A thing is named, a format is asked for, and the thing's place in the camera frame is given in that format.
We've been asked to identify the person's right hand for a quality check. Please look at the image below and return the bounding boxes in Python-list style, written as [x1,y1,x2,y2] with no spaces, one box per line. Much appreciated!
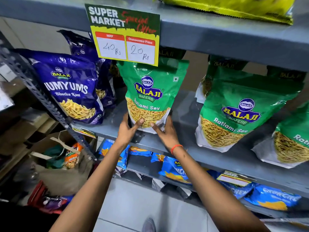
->
[150,115,181,151]

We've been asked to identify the person's left hand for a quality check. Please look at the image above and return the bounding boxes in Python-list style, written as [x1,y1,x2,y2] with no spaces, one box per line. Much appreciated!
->
[116,113,145,149]

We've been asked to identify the green snack packet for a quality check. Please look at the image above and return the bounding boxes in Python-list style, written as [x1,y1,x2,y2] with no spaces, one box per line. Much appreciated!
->
[158,46,187,60]
[251,101,309,169]
[201,55,249,97]
[117,57,190,135]
[267,66,307,83]
[195,68,305,153]

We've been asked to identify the person's right forearm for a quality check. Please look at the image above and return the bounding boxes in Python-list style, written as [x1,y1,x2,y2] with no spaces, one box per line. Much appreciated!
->
[172,147,271,232]

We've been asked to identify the person's left forearm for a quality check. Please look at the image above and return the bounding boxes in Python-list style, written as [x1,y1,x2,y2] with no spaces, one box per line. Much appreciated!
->
[49,142,130,232]

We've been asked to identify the orange wristband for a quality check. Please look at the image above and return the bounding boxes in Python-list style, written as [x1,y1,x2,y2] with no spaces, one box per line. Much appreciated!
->
[170,144,184,155]

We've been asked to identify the row of light blue packets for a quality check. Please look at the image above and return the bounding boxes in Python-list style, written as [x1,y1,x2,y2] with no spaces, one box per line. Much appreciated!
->
[99,139,302,211]

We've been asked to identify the small yellow shelf label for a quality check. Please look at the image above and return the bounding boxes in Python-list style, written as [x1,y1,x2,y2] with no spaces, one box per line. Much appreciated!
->
[71,124,97,139]
[216,170,253,187]

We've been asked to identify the orange snack packet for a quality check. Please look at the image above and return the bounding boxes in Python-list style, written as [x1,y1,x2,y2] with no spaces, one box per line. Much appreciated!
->
[64,142,84,169]

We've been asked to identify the dark blue snack packet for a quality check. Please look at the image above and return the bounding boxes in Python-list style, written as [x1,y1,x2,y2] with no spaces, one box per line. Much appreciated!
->
[14,48,106,125]
[57,29,117,109]

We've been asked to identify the beige cloth tote bag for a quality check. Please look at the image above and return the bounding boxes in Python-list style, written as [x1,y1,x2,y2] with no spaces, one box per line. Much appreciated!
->
[29,136,95,196]

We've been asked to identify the green and yellow price sign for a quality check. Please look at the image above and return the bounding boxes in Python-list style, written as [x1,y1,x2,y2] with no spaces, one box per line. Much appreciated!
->
[85,4,161,67]

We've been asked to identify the person's grey shoe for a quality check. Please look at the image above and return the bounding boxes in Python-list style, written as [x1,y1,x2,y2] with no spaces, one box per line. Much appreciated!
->
[142,217,156,232]

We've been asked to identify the grey metal shelving rack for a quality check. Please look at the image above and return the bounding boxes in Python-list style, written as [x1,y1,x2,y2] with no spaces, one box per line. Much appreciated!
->
[0,0,309,225]

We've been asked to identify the brown cardboard boxes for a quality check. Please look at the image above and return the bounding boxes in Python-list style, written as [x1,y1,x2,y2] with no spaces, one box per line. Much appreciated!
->
[0,111,59,177]

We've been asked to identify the red bag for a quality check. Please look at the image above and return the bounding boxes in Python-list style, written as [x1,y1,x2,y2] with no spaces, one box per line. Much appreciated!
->
[27,180,73,214]

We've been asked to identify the white paper sheets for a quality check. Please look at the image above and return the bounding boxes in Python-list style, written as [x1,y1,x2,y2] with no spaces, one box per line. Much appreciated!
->
[0,62,17,112]

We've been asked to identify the yellow snack packet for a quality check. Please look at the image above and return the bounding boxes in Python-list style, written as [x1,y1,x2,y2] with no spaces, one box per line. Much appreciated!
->
[154,0,297,25]

